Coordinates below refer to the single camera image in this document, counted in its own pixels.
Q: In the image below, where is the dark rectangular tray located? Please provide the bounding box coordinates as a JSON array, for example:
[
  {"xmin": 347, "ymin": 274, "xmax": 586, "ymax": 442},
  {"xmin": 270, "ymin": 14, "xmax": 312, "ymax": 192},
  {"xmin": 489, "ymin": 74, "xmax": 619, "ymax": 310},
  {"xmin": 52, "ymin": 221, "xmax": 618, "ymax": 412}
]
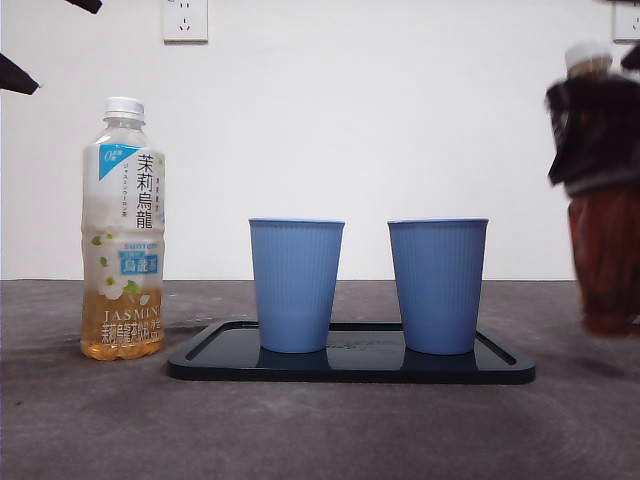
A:
[{"xmin": 166, "ymin": 319, "xmax": 537, "ymax": 385}]

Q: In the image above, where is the blue ribbed plastic cup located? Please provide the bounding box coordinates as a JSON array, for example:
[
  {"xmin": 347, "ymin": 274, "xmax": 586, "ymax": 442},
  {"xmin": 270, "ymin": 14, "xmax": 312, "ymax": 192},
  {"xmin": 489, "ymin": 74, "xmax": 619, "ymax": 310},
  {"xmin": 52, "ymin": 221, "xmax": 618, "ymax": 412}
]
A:
[
  {"xmin": 248, "ymin": 217, "xmax": 347, "ymax": 355},
  {"xmin": 387, "ymin": 217, "xmax": 490, "ymax": 356}
]

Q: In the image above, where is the jasmine tea bottle white label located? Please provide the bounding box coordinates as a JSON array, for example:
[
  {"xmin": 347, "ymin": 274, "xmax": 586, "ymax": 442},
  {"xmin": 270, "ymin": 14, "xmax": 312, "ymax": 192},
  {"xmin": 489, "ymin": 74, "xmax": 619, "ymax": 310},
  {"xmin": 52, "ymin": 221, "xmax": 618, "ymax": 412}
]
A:
[{"xmin": 80, "ymin": 96, "xmax": 167, "ymax": 361}]

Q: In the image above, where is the white wall socket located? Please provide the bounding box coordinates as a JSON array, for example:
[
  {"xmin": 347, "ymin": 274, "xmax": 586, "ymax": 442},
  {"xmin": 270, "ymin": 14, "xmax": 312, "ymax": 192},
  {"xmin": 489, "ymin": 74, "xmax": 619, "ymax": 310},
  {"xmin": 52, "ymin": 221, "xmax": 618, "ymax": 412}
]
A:
[
  {"xmin": 612, "ymin": 2, "xmax": 640, "ymax": 43},
  {"xmin": 161, "ymin": 0, "xmax": 209, "ymax": 44}
]

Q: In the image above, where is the dark oolong tea bottle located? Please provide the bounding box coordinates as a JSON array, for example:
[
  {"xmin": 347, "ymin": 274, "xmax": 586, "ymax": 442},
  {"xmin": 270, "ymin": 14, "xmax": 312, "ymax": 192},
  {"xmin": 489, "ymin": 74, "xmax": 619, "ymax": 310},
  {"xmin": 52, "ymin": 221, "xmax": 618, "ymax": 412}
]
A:
[{"xmin": 563, "ymin": 39, "xmax": 640, "ymax": 337}]

